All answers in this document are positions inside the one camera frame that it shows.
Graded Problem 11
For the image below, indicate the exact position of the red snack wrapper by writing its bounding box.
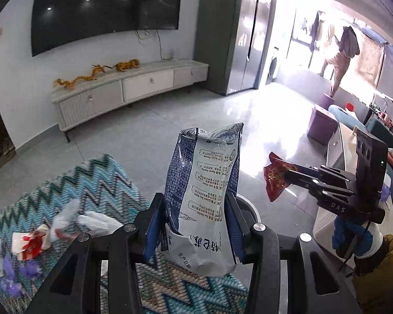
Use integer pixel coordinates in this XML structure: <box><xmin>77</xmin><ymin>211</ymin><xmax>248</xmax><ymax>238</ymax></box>
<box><xmin>263</xmin><ymin>152</ymin><xmax>297</xmax><ymax>202</ymax></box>

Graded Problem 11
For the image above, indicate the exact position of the red white paper bag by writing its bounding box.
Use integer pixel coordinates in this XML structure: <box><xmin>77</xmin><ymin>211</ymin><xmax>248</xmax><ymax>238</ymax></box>
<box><xmin>11</xmin><ymin>224</ymin><xmax>52</xmax><ymax>261</ymax></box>

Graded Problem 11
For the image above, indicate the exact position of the white blue milk powder bag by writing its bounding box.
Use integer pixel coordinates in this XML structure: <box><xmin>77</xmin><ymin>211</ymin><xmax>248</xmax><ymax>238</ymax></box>
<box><xmin>160</xmin><ymin>123</ymin><xmax>243</xmax><ymax>277</ymax></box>

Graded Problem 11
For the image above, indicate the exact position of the white round trash bin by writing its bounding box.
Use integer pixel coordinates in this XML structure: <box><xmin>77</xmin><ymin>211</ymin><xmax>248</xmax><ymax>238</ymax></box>
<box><xmin>236</xmin><ymin>194</ymin><xmax>262</xmax><ymax>228</ymax></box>

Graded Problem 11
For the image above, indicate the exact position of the white coffee table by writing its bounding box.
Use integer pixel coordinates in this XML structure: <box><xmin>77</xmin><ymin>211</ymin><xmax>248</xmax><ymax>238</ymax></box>
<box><xmin>313</xmin><ymin>122</ymin><xmax>393</xmax><ymax>260</ymax></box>

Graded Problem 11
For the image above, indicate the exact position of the purple cube stool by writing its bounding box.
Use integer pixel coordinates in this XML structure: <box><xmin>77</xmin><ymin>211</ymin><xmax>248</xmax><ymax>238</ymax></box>
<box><xmin>307</xmin><ymin>104</ymin><xmax>338</xmax><ymax>145</ymax></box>

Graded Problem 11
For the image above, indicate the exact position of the purple crumpled wrapper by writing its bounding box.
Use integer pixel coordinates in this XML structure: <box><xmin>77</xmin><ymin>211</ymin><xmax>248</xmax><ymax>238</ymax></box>
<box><xmin>0</xmin><ymin>256</ymin><xmax>44</xmax><ymax>299</ymax></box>

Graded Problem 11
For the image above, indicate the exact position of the clear plastic bag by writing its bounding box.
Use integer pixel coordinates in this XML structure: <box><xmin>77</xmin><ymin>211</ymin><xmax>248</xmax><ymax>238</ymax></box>
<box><xmin>50</xmin><ymin>199</ymin><xmax>123</xmax><ymax>242</ymax></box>

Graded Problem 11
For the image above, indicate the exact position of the zigzag knitted table cloth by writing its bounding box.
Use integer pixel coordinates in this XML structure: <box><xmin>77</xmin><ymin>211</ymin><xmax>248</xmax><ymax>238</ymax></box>
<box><xmin>0</xmin><ymin>154</ymin><xmax>248</xmax><ymax>313</ymax></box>

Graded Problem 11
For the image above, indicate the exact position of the person in beige clothes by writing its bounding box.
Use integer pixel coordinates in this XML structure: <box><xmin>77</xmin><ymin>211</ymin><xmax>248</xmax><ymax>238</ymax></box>
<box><xmin>319</xmin><ymin>26</ymin><xmax>360</xmax><ymax>98</ymax></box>

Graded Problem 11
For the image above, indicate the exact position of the grey double door refrigerator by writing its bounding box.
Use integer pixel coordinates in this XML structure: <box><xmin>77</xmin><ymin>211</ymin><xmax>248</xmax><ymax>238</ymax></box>
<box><xmin>194</xmin><ymin>0</ymin><xmax>271</xmax><ymax>96</ymax></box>

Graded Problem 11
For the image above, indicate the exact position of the white TV cabinet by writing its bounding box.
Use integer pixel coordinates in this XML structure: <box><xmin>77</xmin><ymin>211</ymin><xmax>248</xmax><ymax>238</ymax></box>
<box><xmin>51</xmin><ymin>60</ymin><xmax>209</xmax><ymax>134</ymax></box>

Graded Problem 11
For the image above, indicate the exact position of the golden dragon figurine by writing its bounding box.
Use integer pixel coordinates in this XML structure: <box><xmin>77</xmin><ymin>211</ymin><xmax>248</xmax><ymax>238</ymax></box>
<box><xmin>53</xmin><ymin>65</ymin><xmax>113</xmax><ymax>90</ymax></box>

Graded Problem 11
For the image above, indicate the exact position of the golden tiger figurine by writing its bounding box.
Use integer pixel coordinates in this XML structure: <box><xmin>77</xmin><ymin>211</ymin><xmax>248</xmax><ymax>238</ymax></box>
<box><xmin>113</xmin><ymin>59</ymin><xmax>140</xmax><ymax>72</ymax></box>

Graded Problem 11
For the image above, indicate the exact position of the wall mounted black television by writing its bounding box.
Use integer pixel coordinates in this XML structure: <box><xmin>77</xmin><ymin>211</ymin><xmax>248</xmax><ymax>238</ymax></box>
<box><xmin>31</xmin><ymin>0</ymin><xmax>180</xmax><ymax>56</ymax></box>

